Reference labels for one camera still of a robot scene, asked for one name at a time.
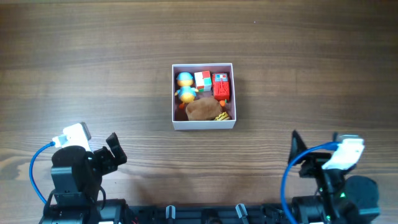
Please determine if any yellow plastic wheel toy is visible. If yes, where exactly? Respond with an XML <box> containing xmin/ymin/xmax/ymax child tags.
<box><xmin>215</xmin><ymin>112</ymin><xmax>231</xmax><ymax>121</ymax></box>

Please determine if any yellow toy duck blue hat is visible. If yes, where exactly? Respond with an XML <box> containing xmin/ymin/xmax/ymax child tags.
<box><xmin>174</xmin><ymin>72</ymin><xmax>198</xmax><ymax>110</ymax></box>

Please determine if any red toy truck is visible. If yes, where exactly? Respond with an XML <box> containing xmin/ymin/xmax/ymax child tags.
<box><xmin>212</xmin><ymin>73</ymin><xmax>230</xmax><ymax>101</ymax></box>

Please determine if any brown plush toy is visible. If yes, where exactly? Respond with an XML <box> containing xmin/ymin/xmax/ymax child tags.
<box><xmin>185</xmin><ymin>96</ymin><xmax>223</xmax><ymax>121</ymax></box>

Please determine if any small colourful puzzle cube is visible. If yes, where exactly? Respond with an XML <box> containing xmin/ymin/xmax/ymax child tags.
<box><xmin>194</xmin><ymin>71</ymin><xmax>212</xmax><ymax>92</ymax></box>

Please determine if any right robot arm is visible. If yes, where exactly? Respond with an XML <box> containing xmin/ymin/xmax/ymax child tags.
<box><xmin>280</xmin><ymin>131</ymin><xmax>381</xmax><ymax>223</ymax></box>

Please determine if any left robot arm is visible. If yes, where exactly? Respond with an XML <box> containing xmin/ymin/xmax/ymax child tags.
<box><xmin>40</xmin><ymin>133</ymin><xmax>136</xmax><ymax>224</ymax></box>

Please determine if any white box pink interior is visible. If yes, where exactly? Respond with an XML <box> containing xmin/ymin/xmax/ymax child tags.
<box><xmin>172</xmin><ymin>63</ymin><xmax>236</xmax><ymax>130</ymax></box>

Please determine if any blue right cable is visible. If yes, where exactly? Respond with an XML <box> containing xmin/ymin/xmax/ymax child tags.
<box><xmin>280</xmin><ymin>141</ymin><xmax>340</xmax><ymax>224</ymax></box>

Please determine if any blue cable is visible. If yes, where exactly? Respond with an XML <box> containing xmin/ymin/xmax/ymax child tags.
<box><xmin>280</xmin><ymin>141</ymin><xmax>340</xmax><ymax>224</ymax></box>
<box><xmin>29</xmin><ymin>141</ymin><xmax>56</xmax><ymax>205</ymax></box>

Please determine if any blue left cable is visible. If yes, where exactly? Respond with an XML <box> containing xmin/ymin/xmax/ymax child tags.
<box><xmin>29</xmin><ymin>141</ymin><xmax>56</xmax><ymax>205</ymax></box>

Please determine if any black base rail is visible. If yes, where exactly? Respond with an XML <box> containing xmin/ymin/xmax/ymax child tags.
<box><xmin>118</xmin><ymin>203</ymin><xmax>290</xmax><ymax>223</ymax></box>

